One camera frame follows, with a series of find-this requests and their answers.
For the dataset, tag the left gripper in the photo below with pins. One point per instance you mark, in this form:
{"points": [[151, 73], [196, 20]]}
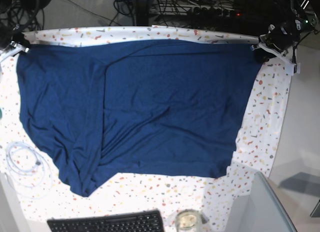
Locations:
{"points": [[280, 37]]}

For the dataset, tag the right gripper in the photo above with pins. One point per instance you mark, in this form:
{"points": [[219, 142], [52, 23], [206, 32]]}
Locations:
{"points": [[8, 36]]}

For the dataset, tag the blue t-shirt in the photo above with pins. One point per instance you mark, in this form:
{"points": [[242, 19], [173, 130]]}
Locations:
{"points": [[168, 107]]}

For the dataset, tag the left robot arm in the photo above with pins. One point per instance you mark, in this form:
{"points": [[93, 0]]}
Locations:
{"points": [[294, 21]]}

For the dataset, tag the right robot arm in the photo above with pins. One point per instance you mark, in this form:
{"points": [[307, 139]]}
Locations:
{"points": [[19, 16]]}

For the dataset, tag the black power strip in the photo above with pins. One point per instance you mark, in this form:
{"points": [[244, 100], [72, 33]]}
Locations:
{"points": [[174, 8]]}

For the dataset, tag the grey monitor edge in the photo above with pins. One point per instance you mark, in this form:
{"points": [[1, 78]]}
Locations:
{"points": [[259, 211]]}

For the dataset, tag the glass jar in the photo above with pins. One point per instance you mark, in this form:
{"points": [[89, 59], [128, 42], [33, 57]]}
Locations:
{"points": [[188, 221]]}

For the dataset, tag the black keyboard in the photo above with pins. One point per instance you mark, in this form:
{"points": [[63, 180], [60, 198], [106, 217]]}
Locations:
{"points": [[139, 221]]}

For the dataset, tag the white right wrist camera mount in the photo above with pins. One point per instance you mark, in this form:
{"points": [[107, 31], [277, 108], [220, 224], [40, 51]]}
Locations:
{"points": [[11, 50]]}

